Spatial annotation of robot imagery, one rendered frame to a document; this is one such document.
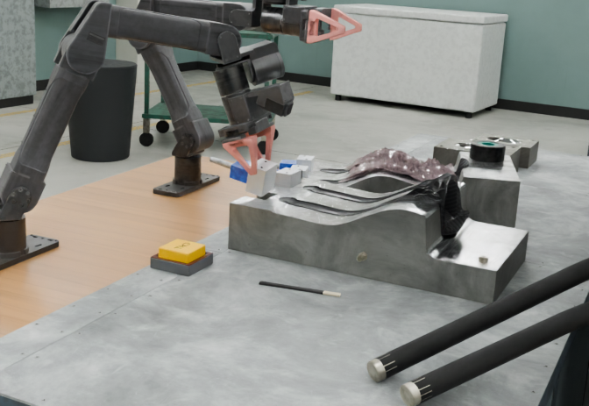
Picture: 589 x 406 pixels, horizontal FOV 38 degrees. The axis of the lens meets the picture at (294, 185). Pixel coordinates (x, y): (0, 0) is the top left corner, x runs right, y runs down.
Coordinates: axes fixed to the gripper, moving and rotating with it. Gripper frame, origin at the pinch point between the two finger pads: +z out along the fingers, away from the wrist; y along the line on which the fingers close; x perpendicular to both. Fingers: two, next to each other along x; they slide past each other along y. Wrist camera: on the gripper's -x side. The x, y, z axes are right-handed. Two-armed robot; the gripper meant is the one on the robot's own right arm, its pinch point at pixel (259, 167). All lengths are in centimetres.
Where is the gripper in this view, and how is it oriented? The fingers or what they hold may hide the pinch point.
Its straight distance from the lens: 164.0
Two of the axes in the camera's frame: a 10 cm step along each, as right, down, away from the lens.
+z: 2.9, 9.4, 1.9
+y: 4.3, -3.1, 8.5
